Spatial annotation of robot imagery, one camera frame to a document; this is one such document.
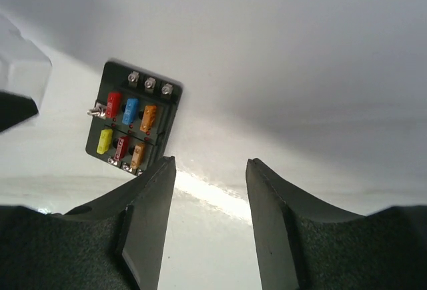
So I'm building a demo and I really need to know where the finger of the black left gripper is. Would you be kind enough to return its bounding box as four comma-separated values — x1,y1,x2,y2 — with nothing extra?
0,90,39,132

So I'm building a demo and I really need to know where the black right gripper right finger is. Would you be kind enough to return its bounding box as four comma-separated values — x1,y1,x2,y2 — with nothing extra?
246,159,426,289

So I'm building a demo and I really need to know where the red blade fuse front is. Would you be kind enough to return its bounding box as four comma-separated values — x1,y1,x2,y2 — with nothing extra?
105,91,121,119

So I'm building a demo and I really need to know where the clear fuse box cover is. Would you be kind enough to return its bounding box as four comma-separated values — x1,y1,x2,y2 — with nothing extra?
0,15,52,108

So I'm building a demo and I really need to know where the blue blade fuse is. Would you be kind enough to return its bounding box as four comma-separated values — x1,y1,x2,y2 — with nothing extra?
122,98,139,125

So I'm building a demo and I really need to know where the black fuse box base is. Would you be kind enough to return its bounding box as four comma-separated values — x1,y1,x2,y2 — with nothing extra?
85,59,183,176

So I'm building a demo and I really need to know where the orange blade fuse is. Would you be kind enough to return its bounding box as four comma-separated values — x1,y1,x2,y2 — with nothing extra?
130,143,145,169
140,105,157,133

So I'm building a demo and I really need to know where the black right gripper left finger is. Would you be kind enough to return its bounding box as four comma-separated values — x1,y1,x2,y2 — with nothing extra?
1,157,176,289

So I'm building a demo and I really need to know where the red blade fuse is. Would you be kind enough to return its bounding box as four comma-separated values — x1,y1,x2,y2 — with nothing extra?
113,135,130,161
105,91,121,119

